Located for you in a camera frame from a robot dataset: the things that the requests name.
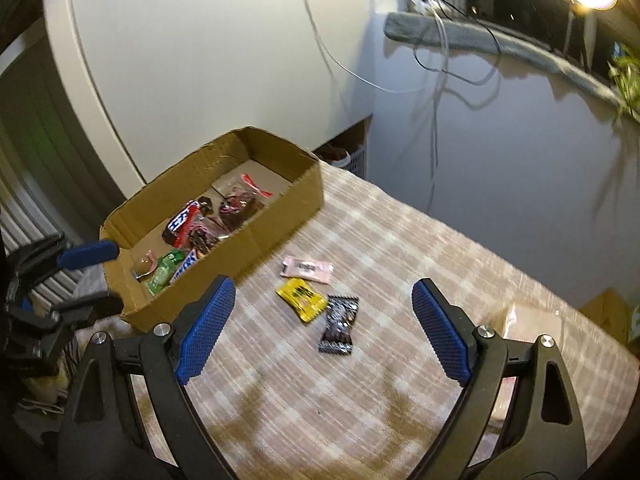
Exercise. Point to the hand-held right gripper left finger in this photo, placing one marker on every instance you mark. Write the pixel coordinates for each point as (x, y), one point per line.
(207, 330)

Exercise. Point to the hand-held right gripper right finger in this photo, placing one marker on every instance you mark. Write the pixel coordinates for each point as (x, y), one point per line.
(442, 332)

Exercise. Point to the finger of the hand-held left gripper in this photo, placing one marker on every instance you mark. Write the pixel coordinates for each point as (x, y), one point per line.
(90, 255)
(87, 307)

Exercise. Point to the chocolate egg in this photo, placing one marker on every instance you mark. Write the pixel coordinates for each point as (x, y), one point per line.
(145, 265)

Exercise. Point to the brown chocolate bar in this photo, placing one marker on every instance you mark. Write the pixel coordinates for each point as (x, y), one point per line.
(186, 265)

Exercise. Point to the green snack packet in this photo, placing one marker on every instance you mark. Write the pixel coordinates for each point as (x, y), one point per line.
(161, 274)

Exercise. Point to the blue red chocolate bar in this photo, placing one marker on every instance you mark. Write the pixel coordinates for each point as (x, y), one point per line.
(181, 221)

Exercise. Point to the yellow snack packet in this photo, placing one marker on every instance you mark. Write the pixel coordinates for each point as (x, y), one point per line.
(301, 300)

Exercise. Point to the foil candy packet zigzag ends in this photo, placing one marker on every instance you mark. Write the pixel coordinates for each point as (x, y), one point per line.
(339, 327)

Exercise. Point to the pink white snack packet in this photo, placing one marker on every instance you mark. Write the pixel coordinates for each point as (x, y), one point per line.
(305, 268)

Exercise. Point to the cardboard box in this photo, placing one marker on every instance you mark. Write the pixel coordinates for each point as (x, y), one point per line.
(280, 220)

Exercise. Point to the plaid tablecloth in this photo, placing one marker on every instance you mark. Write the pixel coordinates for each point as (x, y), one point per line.
(300, 410)

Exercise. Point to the brown closed carton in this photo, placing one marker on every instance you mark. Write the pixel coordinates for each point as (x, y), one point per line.
(607, 312)

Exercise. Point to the green printed bag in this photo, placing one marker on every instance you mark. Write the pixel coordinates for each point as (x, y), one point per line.
(636, 321)

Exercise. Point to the white plastic basket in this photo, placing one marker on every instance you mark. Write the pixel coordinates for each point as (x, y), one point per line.
(352, 160)

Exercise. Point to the white cabinet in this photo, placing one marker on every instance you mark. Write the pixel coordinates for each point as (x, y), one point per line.
(200, 60)

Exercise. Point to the grey windowsill cloth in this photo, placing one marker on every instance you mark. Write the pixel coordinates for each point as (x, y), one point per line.
(450, 35)

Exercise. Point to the potted spider plant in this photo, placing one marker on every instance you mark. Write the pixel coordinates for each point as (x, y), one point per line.
(627, 75)

